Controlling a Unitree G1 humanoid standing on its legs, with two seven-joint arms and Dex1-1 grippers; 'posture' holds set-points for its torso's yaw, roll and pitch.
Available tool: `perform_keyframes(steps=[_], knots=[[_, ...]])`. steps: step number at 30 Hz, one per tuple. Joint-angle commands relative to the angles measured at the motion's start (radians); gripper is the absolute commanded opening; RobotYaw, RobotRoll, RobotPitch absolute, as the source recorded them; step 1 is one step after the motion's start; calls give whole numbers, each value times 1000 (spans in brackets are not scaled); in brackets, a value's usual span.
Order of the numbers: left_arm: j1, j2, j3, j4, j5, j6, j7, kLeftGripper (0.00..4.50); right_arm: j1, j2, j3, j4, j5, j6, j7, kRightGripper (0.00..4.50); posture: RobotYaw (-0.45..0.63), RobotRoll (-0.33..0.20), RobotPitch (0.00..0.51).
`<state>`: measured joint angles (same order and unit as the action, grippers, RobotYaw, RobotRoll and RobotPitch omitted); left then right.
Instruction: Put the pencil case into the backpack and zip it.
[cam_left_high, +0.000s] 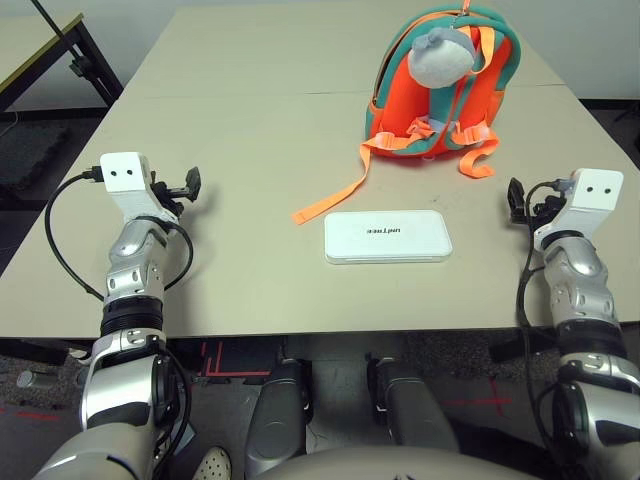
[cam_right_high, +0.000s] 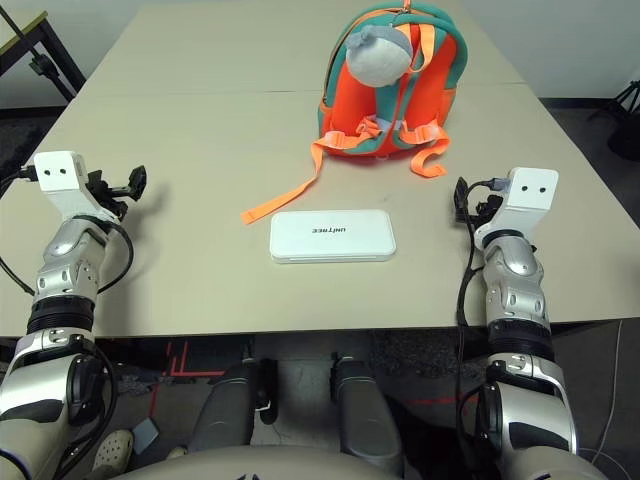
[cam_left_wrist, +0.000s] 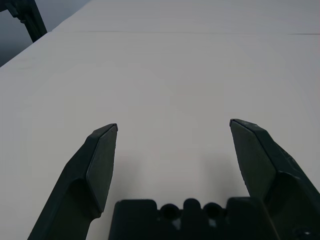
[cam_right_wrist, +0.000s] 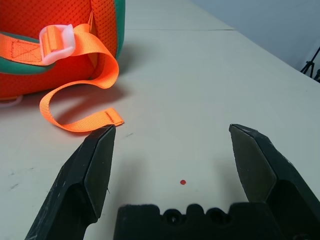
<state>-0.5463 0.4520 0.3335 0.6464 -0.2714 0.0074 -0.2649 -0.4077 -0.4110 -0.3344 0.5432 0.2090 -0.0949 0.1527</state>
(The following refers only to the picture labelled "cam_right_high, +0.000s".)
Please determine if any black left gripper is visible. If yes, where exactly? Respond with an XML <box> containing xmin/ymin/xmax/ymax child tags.
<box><xmin>87</xmin><ymin>166</ymin><xmax>148</xmax><ymax>220</ymax></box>

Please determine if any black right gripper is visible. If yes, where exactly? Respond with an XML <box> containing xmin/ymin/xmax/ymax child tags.
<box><xmin>452</xmin><ymin>177</ymin><xmax>504</xmax><ymax>227</ymax></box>

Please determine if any orange teal child backpack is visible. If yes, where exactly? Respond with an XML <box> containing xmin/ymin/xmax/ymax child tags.
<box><xmin>240</xmin><ymin>0</ymin><xmax>471</xmax><ymax>227</ymax></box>

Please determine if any white hard pencil case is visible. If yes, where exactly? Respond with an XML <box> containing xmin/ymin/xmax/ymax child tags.
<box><xmin>268</xmin><ymin>208</ymin><xmax>397</xmax><ymax>265</ymax></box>

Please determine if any grey plush ball zipper pendant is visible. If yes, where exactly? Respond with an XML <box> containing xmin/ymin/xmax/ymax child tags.
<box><xmin>346</xmin><ymin>23</ymin><xmax>416</xmax><ymax>87</ymax></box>

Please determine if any black desk clamp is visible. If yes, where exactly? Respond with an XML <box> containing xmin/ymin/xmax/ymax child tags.
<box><xmin>28</xmin><ymin>52</ymin><xmax>54</xmax><ymax>79</ymax></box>

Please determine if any black round floor base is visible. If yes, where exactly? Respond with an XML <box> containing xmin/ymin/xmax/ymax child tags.
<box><xmin>607</xmin><ymin>119</ymin><xmax>640</xmax><ymax>161</ymax></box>

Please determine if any black tripod stand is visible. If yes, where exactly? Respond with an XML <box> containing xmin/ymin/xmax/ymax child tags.
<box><xmin>587</xmin><ymin>79</ymin><xmax>640</xmax><ymax>124</ymax></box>

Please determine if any grey right robot leg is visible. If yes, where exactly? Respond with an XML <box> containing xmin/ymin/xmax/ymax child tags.
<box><xmin>329</xmin><ymin>352</ymin><xmax>406</xmax><ymax>476</ymax></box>

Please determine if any grey robot leg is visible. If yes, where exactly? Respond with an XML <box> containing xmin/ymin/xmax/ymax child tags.
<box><xmin>187</xmin><ymin>357</ymin><xmax>279</xmax><ymax>454</ymax></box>
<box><xmin>329</xmin><ymin>352</ymin><xmax>406</xmax><ymax>476</ymax></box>

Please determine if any grey left robot leg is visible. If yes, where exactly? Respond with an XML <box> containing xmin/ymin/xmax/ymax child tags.
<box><xmin>187</xmin><ymin>357</ymin><xmax>279</xmax><ymax>454</ymax></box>

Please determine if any grey square floor pedal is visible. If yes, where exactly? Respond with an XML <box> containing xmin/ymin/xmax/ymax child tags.
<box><xmin>132</xmin><ymin>418</ymin><xmax>160</xmax><ymax>454</ymax></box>

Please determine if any white perforated shoe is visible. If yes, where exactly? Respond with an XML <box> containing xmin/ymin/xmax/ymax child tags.
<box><xmin>92</xmin><ymin>428</ymin><xmax>135</xmax><ymax>474</ymax></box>

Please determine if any beige robot torso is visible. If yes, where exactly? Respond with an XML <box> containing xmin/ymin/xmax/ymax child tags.
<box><xmin>112</xmin><ymin>443</ymin><xmax>506</xmax><ymax>480</ymax></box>

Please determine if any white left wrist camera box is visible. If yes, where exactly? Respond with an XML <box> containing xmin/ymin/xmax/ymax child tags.
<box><xmin>32</xmin><ymin>149</ymin><xmax>121</xmax><ymax>221</ymax></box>

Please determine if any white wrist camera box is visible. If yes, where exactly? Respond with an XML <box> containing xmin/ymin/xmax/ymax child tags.
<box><xmin>472</xmin><ymin>167</ymin><xmax>560</xmax><ymax>246</ymax></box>
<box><xmin>32</xmin><ymin>149</ymin><xmax>121</xmax><ymax>221</ymax></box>

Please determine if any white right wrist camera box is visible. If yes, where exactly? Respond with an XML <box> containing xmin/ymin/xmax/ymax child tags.
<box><xmin>472</xmin><ymin>167</ymin><xmax>560</xmax><ymax>246</ymax></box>

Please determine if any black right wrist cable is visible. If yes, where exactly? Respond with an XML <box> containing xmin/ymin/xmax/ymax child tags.
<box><xmin>452</xmin><ymin>177</ymin><xmax>512</xmax><ymax>480</ymax></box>

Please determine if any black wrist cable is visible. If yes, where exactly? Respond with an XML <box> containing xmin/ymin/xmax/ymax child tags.
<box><xmin>0</xmin><ymin>167</ymin><xmax>135</xmax><ymax>296</ymax></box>
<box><xmin>452</xmin><ymin>177</ymin><xmax>512</xmax><ymax>480</ymax></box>

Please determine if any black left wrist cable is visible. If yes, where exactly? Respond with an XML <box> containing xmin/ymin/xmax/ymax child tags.
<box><xmin>0</xmin><ymin>167</ymin><xmax>135</xmax><ymax>296</ymax></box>

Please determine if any black metal table frame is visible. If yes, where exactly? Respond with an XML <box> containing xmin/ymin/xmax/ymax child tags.
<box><xmin>0</xmin><ymin>0</ymin><xmax>87</xmax><ymax>104</ymax></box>

